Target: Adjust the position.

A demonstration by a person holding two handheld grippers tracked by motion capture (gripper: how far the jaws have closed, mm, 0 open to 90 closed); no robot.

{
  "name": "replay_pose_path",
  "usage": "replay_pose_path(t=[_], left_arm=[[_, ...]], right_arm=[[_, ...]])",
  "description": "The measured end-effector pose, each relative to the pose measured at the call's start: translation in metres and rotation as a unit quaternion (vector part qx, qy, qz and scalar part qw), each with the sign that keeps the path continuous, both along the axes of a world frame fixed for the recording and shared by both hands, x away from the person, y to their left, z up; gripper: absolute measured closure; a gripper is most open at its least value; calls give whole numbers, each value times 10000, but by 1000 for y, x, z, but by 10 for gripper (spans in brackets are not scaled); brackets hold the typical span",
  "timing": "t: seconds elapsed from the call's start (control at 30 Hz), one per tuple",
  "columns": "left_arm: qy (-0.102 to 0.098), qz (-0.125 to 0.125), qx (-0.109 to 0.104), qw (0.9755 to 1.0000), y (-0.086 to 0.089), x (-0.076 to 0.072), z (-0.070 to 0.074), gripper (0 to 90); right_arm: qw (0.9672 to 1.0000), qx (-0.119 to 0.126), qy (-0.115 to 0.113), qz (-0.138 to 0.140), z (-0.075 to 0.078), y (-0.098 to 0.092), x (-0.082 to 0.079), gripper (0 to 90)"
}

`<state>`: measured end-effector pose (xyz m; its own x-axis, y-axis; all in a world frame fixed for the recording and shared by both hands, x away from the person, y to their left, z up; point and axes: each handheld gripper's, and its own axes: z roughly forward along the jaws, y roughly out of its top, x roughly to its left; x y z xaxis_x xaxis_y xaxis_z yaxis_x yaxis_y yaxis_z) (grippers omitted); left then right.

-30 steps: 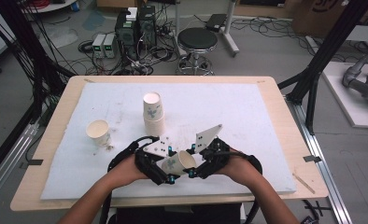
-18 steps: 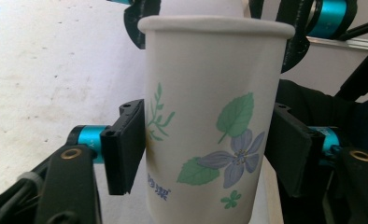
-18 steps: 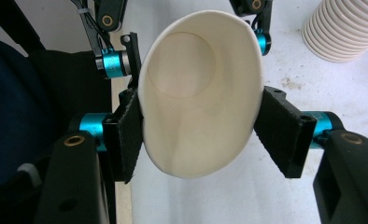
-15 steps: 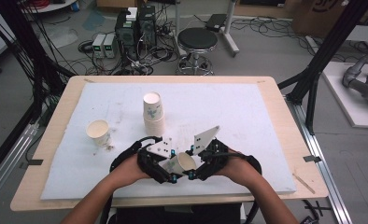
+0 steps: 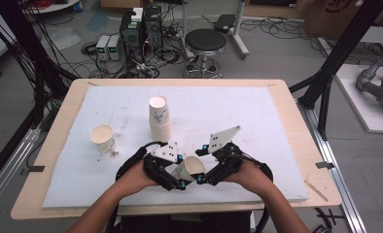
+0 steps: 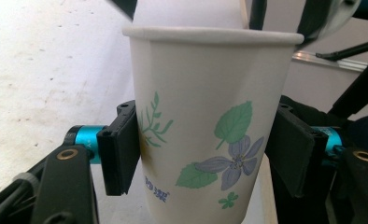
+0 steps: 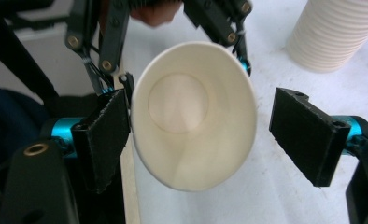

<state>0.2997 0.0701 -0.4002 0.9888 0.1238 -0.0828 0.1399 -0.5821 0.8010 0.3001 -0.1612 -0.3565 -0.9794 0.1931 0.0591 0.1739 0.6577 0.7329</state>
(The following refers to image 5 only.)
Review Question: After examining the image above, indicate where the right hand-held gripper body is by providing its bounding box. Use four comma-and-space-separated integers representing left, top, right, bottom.
207, 125, 246, 186

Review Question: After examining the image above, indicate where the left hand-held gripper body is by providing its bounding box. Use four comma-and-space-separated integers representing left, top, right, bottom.
142, 141, 180, 191

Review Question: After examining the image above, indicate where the white paper cup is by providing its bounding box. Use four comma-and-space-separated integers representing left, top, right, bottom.
170, 155, 207, 183
88, 124, 117, 154

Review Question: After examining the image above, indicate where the stack of white paper cups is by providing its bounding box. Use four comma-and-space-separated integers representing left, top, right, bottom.
148, 95, 173, 143

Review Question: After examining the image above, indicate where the person's left hand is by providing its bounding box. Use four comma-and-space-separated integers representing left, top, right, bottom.
116, 159, 158, 197

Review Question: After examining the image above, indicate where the person's right hand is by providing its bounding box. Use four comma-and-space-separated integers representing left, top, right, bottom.
224, 160, 272, 196

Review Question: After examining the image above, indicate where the person's dark clothing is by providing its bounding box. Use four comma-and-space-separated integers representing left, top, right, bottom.
119, 212, 253, 233

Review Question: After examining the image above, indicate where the white foam mat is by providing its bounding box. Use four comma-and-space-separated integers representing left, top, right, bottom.
42, 85, 309, 209

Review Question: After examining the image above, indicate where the thin wooden stick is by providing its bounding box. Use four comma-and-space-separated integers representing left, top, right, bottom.
303, 179, 330, 203

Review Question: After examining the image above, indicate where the black round stool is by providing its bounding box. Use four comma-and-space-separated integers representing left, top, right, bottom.
183, 28, 228, 80

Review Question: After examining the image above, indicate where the white metal stand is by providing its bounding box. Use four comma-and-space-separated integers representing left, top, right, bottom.
231, 0, 250, 60

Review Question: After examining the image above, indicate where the grey power supply unit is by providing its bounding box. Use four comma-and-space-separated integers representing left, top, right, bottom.
107, 34, 122, 62
95, 34, 112, 61

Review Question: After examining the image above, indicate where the flat black device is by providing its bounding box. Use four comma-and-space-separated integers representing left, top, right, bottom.
213, 14, 238, 34

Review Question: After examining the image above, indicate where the black computer tower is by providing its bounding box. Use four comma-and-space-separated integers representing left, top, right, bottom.
143, 5, 164, 50
119, 11, 146, 63

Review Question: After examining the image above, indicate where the white floor board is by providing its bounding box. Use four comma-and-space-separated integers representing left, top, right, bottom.
334, 62, 383, 135

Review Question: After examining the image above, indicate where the small white box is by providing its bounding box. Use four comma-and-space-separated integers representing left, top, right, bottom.
130, 7, 145, 23

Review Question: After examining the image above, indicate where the brown cardboard box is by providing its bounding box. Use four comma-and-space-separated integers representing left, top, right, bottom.
303, 0, 383, 41

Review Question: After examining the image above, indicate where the white round table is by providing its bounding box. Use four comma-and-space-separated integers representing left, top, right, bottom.
21, 0, 81, 15

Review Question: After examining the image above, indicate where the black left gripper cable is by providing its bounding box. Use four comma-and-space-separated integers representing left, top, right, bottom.
105, 140, 170, 233

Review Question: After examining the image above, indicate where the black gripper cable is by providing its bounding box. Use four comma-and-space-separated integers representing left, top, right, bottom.
240, 152, 274, 233
105, 140, 170, 233

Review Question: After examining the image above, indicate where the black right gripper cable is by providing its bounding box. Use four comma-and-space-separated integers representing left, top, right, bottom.
240, 152, 274, 233

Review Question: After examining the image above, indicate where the tangle of floor cables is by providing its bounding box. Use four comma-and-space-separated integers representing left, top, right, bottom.
240, 17, 331, 54
66, 30, 188, 80

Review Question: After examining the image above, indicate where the aluminium rail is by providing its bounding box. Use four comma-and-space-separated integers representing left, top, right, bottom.
299, 104, 369, 233
0, 127, 42, 217

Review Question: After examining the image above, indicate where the coiled black cable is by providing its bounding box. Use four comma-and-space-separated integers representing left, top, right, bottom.
80, 41, 98, 56

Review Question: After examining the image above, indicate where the black metal frame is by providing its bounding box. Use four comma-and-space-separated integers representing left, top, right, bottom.
0, 0, 79, 130
289, 0, 383, 141

